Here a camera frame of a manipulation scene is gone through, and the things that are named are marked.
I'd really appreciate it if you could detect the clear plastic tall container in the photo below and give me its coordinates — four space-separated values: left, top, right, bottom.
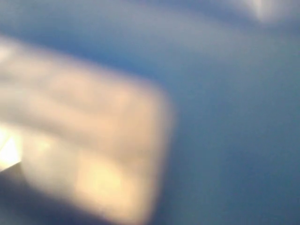
0 36 176 225

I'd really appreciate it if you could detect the blue plastic lid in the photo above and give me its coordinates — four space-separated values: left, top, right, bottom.
0 0 300 225

